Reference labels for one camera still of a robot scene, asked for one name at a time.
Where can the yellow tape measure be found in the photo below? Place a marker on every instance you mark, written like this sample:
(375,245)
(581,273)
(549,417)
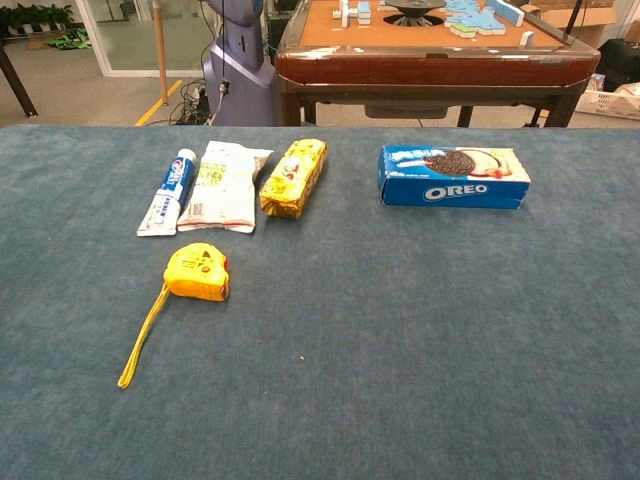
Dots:
(197,272)

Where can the purple grey robot base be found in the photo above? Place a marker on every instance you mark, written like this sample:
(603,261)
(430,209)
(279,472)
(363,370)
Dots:
(240,65)

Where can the yellow biscuit packet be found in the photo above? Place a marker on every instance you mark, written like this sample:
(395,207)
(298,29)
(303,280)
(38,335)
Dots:
(295,177)

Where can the blue table cloth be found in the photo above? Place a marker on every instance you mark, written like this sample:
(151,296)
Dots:
(320,325)

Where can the white snack pouch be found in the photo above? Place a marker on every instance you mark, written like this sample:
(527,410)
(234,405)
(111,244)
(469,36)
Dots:
(222,187)

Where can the blue Oreo cookie box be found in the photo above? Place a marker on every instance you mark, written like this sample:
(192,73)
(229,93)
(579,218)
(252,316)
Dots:
(452,177)

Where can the white blue toothpaste tube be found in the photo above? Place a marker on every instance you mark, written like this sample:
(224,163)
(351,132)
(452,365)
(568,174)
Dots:
(167,195)

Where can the brown mahjong table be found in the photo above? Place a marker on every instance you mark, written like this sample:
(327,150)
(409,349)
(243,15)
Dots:
(430,62)

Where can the wooden pole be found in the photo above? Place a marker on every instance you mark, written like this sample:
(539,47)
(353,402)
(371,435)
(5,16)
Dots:
(160,50)

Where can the white plastic basket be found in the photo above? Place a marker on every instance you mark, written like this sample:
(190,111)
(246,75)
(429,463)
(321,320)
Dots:
(607,102)

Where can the cardboard box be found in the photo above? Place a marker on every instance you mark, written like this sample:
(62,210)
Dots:
(575,17)

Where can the dark table leg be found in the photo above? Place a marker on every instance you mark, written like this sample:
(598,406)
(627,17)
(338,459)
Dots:
(17,82)

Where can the green potted plants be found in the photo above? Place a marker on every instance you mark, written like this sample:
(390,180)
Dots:
(37,15)

